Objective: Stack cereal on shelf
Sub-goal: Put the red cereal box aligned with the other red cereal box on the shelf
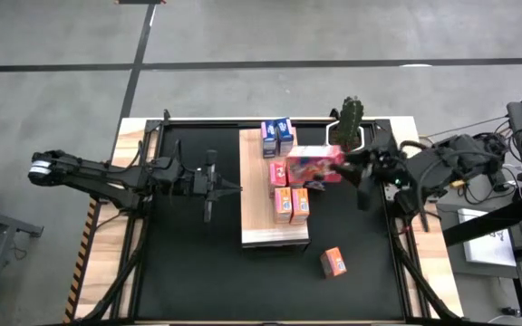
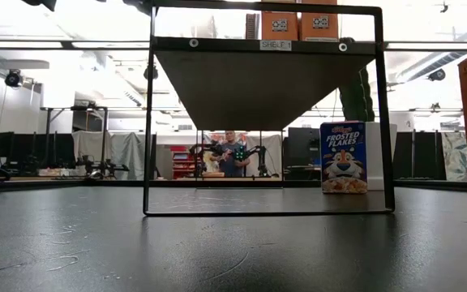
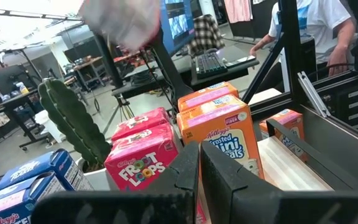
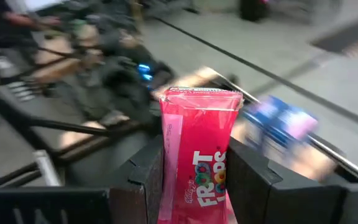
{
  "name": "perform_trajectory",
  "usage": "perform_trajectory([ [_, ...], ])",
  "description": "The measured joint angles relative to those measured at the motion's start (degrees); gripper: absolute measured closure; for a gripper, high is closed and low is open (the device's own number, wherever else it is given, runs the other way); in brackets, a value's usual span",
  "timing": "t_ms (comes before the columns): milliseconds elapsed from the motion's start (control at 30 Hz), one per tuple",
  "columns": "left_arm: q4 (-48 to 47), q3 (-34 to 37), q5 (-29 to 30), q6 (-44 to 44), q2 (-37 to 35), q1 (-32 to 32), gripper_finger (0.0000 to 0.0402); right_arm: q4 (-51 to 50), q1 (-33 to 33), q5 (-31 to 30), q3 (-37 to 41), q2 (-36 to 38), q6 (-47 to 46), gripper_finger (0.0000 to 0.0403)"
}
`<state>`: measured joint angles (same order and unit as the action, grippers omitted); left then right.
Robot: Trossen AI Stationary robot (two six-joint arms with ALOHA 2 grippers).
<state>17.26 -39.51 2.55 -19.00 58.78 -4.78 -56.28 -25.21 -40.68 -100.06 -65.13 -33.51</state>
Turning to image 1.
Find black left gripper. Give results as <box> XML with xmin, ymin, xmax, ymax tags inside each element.
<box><xmin>183</xmin><ymin>149</ymin><xmax>243</xmax><ymax>223</ymax></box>

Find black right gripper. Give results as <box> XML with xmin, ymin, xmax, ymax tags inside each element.
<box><xmin>331</xmin><ymin>133</ymin><xmax>410</xmax><ymax>212</ymax></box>

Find black metal wood-top shelf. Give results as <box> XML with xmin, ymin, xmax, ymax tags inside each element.
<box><xmin>238</xmin><ymin>125</ymin><xmax>311</xmax><ymax>248</ymax></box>

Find green cactus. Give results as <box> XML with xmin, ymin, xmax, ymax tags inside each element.
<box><xmin>333</xmin><ymin>95</ymin><xmax>365</xmax><ymax>153</ymax></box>

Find black metal beam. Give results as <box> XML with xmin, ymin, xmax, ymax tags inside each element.
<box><xmin>441</xmin><ymin>194</ymin><xmax>522</xmax><ymax>248</ymax></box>

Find white desk pad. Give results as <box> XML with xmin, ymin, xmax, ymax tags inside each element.
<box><xmin>458</xmin><ymin>207</ymin><xmax>518</xmax><ymax>268</ymax></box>

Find orange-black hazard tape strip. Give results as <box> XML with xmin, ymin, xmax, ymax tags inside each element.
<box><xmin>63</xmin><ymin>197</ymin><xmax>102</xmax><ymax>323</ymax></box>

